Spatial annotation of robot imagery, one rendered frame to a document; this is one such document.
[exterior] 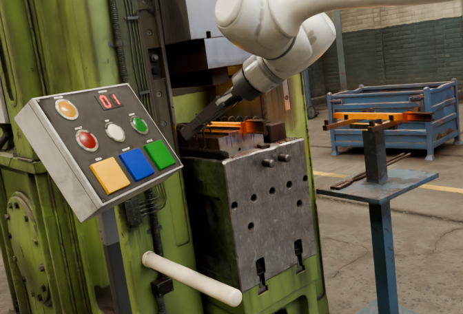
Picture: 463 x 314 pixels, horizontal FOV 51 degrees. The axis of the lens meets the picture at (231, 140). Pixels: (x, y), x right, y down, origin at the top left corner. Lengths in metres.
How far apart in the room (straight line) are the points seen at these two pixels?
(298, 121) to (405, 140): 3.29
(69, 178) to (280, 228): 0.87
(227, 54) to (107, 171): 0.68
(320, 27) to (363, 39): 9.43
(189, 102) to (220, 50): 0.55
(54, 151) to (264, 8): 0.54
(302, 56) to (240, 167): 0.64
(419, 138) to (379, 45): 5.23
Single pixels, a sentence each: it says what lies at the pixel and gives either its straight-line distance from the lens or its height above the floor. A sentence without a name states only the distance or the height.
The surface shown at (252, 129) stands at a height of 0.99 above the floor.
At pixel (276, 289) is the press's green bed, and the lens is 1.79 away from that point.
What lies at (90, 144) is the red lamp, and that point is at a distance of 1.13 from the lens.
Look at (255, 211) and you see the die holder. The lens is 1.64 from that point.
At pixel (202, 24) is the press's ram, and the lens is 1.57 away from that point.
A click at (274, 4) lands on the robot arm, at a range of 0.89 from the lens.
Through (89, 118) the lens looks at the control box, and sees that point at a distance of 1.19.
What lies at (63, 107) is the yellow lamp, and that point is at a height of 1.17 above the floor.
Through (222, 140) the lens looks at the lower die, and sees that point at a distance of 1.59.
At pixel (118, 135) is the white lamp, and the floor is 1.08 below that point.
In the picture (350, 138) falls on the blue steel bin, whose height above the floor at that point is 0.20.
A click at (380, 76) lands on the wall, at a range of 10.29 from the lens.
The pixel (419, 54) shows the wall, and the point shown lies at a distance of 9.84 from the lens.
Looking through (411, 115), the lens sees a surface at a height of 0.95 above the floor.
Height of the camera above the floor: 1.22
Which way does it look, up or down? 9 degrees down
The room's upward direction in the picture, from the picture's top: 8 degrees counter-clockwise
